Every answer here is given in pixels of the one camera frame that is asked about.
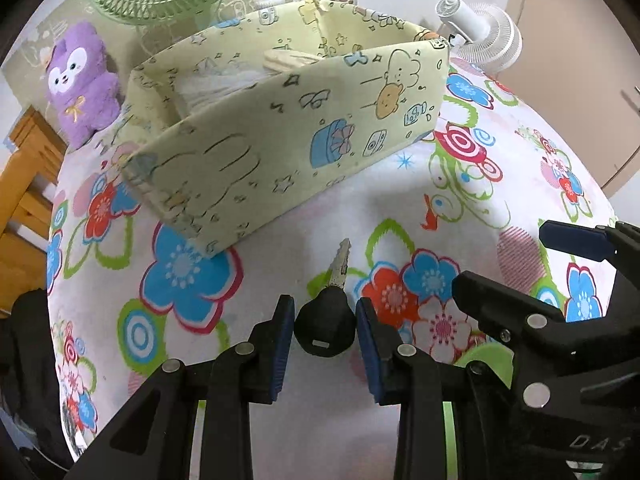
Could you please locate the black head key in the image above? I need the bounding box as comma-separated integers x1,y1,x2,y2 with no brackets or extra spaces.
294,238,356,359

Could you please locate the round cream compact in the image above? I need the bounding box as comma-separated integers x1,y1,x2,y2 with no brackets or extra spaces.
262,49,322,74

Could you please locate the clear box of floss picks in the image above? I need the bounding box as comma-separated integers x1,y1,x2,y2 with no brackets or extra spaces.
174,63,276,117

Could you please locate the black clothing on chair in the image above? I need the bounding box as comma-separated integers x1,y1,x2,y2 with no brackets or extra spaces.
1,289,74,479

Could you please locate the floral tablecloth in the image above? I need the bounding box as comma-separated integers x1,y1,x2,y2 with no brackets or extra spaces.
47,58,616,457

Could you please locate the white small fan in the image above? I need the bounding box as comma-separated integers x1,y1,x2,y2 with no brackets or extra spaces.
435,0,523,75

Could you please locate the yellow patterned storage box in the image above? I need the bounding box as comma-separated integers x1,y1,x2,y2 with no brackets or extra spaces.
120,0,449,256

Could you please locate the wooden chair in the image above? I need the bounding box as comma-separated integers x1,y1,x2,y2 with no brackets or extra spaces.
1,107,66,318

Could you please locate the purple plush toy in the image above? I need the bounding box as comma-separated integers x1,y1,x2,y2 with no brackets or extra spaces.
47,22,120,150

